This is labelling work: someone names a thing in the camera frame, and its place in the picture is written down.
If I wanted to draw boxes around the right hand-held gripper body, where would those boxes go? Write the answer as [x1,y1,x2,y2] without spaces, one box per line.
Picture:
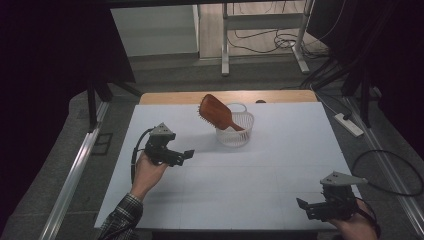
[305,170,369,222]

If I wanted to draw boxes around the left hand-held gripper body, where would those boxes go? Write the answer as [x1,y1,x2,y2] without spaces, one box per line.
[144,122,186,168]

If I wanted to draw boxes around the wooden hairbrush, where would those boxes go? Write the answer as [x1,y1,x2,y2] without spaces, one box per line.
[197,93,246,132]

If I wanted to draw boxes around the person's left hand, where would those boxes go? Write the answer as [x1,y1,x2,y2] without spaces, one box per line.
[129,151,169,203]

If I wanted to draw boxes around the person's right hand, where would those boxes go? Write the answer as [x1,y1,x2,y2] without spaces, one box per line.
[328,199,379,240]

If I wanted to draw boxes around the wooden table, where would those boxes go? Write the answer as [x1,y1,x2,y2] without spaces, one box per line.
[139,89,318,106]

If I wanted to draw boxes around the white foam board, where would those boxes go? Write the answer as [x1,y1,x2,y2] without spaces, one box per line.
[94,101,363,232]

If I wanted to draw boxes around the black floor socket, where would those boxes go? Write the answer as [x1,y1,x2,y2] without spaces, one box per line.
[90,132,114,157]

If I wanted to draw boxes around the white power strip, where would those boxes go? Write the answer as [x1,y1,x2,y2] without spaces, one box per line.
[333,112,365,138]

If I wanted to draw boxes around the black metal stand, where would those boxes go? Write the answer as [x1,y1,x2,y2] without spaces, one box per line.
[341,66,381,129]
[85,74,144,134]

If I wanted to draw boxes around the white cabinet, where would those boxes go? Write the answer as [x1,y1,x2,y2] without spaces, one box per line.
[110,4,200,58]

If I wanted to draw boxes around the dark curtain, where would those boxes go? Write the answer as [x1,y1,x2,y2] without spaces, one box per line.
[306,0,424,158]
[0,0,136,234]

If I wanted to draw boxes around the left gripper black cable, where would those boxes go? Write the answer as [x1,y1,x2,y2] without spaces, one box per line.
[130,128,156,184]

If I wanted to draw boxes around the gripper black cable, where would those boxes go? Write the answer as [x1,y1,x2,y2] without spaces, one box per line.
[354,196,382,239]
[130,128,156,184]

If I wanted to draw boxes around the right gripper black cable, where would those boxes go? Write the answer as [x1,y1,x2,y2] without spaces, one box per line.
[354,196,382,239]

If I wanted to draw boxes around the long black cable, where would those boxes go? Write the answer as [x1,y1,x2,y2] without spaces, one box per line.
[351,149,424,198]

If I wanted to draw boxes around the aluminium rail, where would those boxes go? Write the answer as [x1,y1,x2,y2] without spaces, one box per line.
[343,96,424,238]
[39,101,111,240]

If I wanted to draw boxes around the white desk frame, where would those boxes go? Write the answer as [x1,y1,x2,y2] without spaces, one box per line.
[220,0,316,77]

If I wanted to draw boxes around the black cable bundle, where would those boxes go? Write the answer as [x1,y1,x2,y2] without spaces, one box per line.
[299,58,344,91]

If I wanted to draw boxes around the black floor cables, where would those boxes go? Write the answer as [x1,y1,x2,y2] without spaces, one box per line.
[227,28,329,61]

